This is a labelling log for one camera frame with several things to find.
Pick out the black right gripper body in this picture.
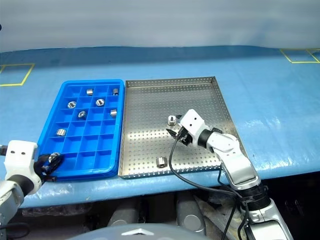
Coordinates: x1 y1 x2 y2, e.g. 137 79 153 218
174 126 193 147

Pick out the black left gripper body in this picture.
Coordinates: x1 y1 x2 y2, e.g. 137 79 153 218
34 156 58 182

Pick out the perforated steel tray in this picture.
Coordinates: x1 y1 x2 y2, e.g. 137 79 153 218
117 76 247 180

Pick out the blue plastic compartment tray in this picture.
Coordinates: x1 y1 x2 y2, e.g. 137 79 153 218
36 79 126 183

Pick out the grey rounded robot leg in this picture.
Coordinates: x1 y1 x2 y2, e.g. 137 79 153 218
175 191 207 236
107 208 140 227

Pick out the yellow tape square outline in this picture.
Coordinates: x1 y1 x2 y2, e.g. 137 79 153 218
279 48 320 64
0 63 36 87

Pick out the blue plastic table cover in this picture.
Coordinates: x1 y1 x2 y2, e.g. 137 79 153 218
0 44 320 210

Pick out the grey domed robot torso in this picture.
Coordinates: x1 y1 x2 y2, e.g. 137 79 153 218
82 221 209 240

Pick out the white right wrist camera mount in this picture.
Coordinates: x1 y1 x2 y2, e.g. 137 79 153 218
178 108 211 146

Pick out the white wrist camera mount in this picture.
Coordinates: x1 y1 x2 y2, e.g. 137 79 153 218
178 108 211 146
4 140 43 195

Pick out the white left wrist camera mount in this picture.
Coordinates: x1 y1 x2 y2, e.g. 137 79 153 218
4 140 43 195

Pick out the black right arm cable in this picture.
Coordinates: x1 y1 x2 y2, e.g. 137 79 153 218
168 136 253 240

